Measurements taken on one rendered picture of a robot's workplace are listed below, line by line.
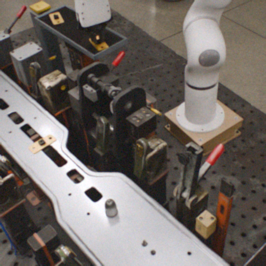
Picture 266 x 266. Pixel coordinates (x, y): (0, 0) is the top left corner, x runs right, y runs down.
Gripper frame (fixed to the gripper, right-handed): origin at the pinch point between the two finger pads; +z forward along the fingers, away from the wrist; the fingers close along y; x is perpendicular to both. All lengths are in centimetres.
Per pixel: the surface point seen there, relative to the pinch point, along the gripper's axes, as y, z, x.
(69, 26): 4.5, 2.7, -15.9
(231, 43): -153, 119, -119
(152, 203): 10, 18, 54
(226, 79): -121, 119, -81
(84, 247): 29, 19, 57
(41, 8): 9.2, 2.7, -35.1
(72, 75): 11.5, 8.9, 3.5
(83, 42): 4.0, 2.7, -3.2
